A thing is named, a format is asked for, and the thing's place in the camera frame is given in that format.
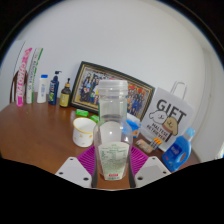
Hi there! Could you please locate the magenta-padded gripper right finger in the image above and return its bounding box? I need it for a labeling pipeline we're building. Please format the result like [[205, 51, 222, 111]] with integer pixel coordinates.
[[128, 145, 172, 188]]

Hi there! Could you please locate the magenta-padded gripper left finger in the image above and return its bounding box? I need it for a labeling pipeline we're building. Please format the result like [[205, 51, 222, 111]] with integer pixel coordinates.
[[54, 145, 98, 188]]

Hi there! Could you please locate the clear plastic water bottle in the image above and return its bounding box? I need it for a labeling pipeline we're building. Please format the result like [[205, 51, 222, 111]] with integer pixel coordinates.
[[92, 79, 134, 183]]

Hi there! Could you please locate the puzzle cube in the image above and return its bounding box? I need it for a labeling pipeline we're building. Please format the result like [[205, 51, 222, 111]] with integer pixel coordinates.
[[148, 137, 163, 151]]

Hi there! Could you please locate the blue detergent bottle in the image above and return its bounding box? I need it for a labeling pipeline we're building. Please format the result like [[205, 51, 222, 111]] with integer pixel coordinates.
[[162, 126, 197, 173]]

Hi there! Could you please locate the white mug with yellow rim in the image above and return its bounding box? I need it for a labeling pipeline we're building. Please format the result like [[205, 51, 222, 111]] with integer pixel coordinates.
[[72, 117, 97, 148]]

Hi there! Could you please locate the blue tissue pack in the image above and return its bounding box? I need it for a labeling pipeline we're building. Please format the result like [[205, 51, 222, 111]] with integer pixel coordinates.
[[126, 113, 142, 138]]

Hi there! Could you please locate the green soap bar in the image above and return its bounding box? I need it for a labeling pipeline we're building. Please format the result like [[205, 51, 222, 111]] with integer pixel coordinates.
[[89, 114, 100, 124], [75, 108, 90, 118]]

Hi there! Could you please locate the white paper gift bag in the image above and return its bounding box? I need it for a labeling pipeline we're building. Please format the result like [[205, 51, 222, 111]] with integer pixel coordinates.
[[139, 80, 195, 153]]

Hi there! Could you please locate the brown pump bottle yellow label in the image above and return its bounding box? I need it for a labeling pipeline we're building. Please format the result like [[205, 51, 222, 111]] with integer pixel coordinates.
[[59, 77, 72, 109]]

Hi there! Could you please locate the dark blue pump bottle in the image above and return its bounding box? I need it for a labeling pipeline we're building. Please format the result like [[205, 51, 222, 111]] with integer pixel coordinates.
[[47, 70, 63, 106]]

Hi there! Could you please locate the framed group photo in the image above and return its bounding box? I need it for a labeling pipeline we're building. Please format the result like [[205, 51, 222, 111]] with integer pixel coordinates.
[[69, 60, 156, 122]]

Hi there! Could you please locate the white tube with blue cap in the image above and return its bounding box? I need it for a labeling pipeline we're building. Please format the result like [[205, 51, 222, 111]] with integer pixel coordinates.
[[36, 74, 49, 104]]

